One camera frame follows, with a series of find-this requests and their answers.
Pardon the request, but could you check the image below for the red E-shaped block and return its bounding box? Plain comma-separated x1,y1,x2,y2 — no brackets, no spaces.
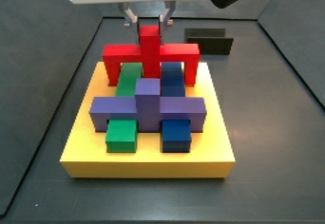
102,26,200,86

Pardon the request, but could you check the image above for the yellow wooden board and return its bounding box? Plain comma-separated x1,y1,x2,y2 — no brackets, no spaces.
60,63,236,178

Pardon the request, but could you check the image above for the purple E-shaped block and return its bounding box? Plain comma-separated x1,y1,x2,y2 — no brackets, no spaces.
89,79,208,133

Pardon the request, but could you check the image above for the green long block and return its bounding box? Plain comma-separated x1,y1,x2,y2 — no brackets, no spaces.
106,63,142,153

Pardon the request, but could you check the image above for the blue long block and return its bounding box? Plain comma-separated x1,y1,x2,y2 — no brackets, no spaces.
162,63,192,153

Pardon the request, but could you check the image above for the black angled bracket stand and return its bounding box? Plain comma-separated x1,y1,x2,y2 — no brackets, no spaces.
185,28,234,55

